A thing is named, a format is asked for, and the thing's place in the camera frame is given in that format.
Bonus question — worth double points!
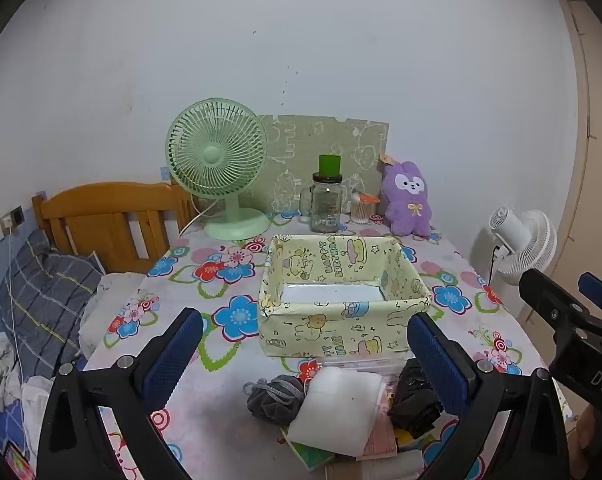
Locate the clear plastic zip bag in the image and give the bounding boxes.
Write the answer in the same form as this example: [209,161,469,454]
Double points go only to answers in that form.
[321,353,413,377]

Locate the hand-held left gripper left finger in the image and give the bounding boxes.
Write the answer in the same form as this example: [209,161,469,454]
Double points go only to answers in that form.
[36,307,205,480]

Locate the pink cloth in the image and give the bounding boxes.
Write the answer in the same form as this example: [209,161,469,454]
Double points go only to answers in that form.
[356,380,400,462]

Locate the cartoon print storage box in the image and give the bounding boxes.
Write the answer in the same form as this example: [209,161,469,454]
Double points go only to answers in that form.
[257,233,432,359]

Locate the glass jar with green lid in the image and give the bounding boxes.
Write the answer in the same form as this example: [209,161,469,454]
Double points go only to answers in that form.
[299,155,344,234]

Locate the black fan cable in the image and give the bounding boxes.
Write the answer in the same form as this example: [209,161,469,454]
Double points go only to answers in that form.
[488,244,503,287]

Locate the beige door frame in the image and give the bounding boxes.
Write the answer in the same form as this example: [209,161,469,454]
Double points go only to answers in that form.
[555,0,602,291]

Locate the grey drawstring pouch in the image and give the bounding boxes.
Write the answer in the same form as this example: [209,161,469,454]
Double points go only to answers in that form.
[244,374,307,427]

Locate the small toothpick jar orange lid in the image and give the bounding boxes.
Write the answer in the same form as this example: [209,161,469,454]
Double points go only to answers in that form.
[350,191,381,225]

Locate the wooden bed headboard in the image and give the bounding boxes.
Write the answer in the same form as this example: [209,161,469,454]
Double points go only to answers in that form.
[31,181,198,276]

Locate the printed cardboard panel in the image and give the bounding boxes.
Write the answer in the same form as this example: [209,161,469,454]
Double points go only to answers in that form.
[255,114,390,214]

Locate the wall socket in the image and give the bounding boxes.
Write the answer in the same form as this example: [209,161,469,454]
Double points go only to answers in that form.
[0,205,26,236]

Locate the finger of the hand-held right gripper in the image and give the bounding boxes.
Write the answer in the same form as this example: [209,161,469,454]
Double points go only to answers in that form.
[578,272,602,326]
[518,268,601,356]

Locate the green desk fan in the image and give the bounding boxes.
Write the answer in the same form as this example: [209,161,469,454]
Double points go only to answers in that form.
[165,98,271,241]

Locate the purple plush rabbit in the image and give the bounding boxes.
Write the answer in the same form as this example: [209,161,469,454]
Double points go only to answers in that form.
[379,152,433,237]

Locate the white clip fan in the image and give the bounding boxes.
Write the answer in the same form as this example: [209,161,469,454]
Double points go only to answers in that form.
[488,206,558,291]

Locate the white cloth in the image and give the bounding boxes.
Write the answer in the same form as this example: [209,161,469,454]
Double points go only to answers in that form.
[286,366,386,458]

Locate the black cloth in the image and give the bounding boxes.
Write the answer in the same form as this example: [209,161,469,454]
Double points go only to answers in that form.
[388,358,443,439]

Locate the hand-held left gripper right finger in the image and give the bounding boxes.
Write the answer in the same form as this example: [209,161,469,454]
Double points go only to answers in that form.
[405,312,573,480]

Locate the white bedding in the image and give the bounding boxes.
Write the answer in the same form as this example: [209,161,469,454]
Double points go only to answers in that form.
[78,272,148,361]

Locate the floral tablecloth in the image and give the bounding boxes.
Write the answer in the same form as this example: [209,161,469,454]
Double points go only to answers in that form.
[83,210,574,480]

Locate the plaid grey pillow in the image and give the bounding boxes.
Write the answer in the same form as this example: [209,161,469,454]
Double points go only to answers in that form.
[0,230,104,379]

